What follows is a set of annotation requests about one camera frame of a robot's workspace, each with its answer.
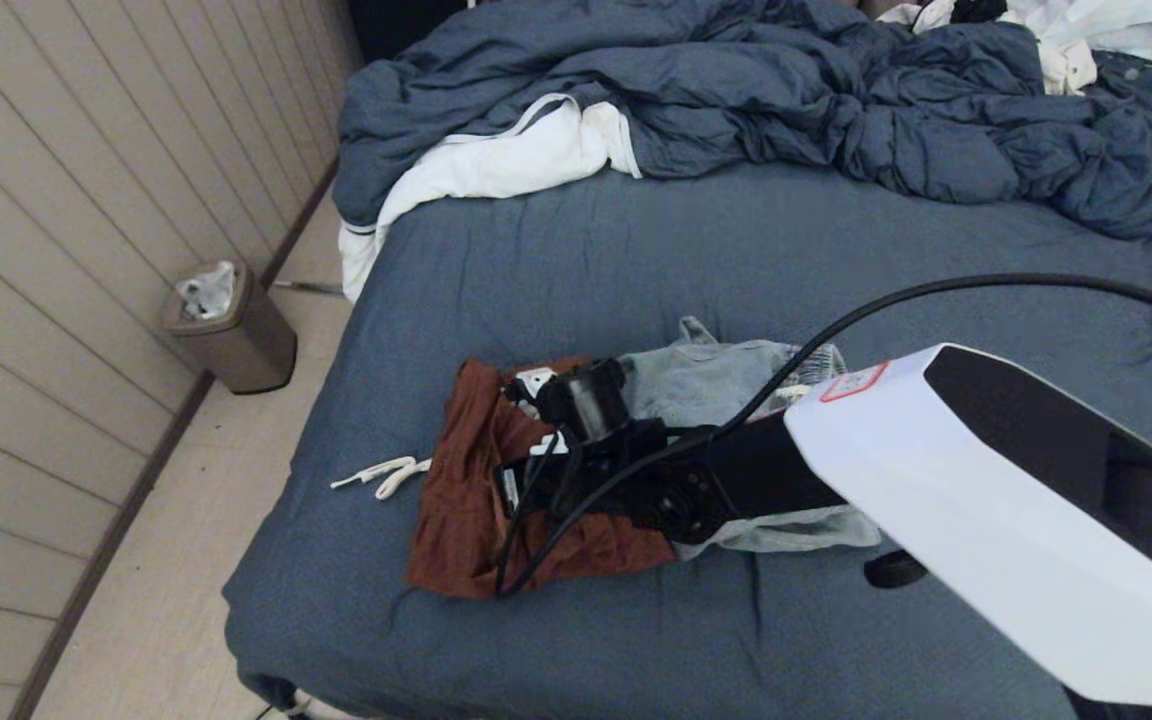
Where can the brown trash bin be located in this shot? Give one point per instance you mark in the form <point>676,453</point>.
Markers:
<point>244,346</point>

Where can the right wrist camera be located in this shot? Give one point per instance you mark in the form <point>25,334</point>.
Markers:
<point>586,400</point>

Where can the clear plastic bag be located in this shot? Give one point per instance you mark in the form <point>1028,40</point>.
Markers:
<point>208,292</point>

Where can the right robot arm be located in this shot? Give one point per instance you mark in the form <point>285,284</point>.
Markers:
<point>986,500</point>

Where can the black garment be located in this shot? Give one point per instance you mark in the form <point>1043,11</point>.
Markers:
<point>978,8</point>

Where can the bed with blue sheet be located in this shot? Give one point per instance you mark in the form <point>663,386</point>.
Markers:
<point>986,220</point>

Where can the white clothes pile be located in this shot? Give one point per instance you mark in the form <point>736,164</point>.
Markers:
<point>1086,30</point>

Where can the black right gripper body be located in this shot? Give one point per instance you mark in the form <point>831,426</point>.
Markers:
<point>636,485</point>

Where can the brown shorts with white print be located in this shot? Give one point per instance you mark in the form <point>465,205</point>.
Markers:
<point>466,520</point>

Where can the light blue denim shorts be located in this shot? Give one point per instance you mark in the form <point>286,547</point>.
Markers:
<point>706,380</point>

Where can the crumpled blue duvet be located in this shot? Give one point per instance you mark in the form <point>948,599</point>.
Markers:
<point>736,80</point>

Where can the black furniture panel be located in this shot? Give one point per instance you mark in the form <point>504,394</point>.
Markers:
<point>396,25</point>

